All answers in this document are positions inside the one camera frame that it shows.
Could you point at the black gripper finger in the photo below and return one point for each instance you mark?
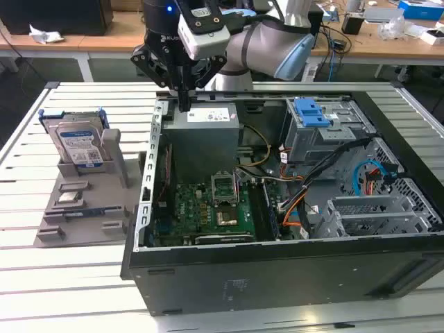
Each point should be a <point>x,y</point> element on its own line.
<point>152,62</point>
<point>211,69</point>

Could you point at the hard disk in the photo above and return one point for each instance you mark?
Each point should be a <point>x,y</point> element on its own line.
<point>78,142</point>

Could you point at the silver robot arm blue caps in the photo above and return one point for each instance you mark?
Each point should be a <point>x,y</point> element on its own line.
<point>249,45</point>

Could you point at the grey disk bay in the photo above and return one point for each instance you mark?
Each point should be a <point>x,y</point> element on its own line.
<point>367,208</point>

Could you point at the brown cardboard box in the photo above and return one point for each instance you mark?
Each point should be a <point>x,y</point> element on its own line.
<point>126,4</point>

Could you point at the wooden desk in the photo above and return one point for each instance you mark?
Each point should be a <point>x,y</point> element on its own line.
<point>71,41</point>
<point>114,38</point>

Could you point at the grey power supply unit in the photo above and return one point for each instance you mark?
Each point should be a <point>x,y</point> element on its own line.
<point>201,145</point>

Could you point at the blue drive latch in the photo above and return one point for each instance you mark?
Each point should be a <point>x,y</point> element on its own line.
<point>310,114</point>

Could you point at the large black box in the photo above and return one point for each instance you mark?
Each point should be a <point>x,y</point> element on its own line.
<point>52,14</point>

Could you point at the crumpled white paper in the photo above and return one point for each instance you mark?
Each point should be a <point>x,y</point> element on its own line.
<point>45,34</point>

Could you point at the black computer tower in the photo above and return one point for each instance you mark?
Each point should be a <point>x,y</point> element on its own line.
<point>316,24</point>

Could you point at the metal locking lever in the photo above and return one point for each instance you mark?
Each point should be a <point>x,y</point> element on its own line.
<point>237,187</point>

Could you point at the grey optical drive cage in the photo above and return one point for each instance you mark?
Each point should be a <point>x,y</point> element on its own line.
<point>312,142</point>

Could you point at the green motherboard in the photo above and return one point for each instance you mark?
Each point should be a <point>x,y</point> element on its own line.
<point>194,208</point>

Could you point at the grey parts rack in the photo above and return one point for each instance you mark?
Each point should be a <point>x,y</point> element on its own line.
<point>97,194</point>

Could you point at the small black box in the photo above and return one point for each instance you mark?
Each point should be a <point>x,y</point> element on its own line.
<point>352,24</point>

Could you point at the CPU socket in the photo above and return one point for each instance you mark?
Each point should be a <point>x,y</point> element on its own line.
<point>227,216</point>

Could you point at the black RAM slot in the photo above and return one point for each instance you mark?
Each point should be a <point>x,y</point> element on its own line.
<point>258,211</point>
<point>272,215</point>

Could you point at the silver CPU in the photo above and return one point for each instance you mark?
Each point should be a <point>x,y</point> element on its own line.
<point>69,197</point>

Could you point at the RAM stick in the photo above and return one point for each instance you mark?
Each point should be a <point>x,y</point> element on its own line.
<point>90,211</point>

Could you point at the black graphics card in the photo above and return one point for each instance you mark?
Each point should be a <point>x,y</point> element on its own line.
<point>225,239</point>

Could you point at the grey laptop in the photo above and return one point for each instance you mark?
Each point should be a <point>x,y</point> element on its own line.
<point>381,14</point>

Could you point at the clear plastic bag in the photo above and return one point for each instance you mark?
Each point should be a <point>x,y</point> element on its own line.
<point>392,27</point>

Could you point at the black PC case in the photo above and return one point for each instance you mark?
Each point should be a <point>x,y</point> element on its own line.
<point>243,277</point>

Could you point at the blue box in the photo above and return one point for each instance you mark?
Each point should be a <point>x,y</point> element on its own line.
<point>421,10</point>

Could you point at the white box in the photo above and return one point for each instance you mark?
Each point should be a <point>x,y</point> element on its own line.
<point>433,40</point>

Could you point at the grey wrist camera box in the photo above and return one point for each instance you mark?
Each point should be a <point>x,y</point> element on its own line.
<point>204,38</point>

